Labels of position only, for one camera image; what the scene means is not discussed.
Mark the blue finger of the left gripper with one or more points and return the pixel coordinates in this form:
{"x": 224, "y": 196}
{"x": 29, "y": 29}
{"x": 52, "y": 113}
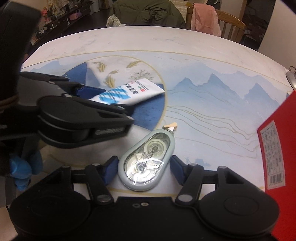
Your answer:
{"x": 125, "y": 108}
{"x": 89, "y": 92}

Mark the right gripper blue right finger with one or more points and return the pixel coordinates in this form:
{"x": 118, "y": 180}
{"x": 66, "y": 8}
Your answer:
{"x": 190, "y": 177}

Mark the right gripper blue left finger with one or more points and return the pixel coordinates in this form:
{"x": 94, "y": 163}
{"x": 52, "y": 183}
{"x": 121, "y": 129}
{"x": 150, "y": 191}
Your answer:
{"x": 98, "y": 177}

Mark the white blue tube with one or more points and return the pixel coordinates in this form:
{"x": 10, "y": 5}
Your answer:
{"x": 130, "y": 93}

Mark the grey correction tape dispenser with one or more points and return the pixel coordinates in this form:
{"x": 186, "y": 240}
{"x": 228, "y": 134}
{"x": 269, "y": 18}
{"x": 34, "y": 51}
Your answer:
{"x": 142, "y": 166}

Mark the blue gloved hand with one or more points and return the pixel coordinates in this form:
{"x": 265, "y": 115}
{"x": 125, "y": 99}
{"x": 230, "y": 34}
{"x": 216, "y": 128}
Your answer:
{"x": 22, "y": 170}

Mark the dark sideboard with items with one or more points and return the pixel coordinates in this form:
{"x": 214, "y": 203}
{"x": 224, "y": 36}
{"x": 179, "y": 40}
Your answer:
{"x": 59, "y": 24}

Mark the red white cardboard box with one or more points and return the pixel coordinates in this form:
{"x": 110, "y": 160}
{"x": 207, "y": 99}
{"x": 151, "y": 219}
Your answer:
{"x": 278, "y": 149}

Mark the green jacket on chair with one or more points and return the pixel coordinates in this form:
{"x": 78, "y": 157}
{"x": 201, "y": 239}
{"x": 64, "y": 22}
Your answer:
{"x": 145, "y": 13}

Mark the pink cloth on chair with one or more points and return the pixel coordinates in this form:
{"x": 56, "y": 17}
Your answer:
{"x": 205, "y": 20}

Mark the wooden chair pink cloth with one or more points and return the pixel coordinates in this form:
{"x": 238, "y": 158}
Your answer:
{"x": 232, "y": 28}

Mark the silver desk lamp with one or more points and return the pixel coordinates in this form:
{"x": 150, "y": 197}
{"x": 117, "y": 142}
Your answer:
{"x": 291, "y": 77}

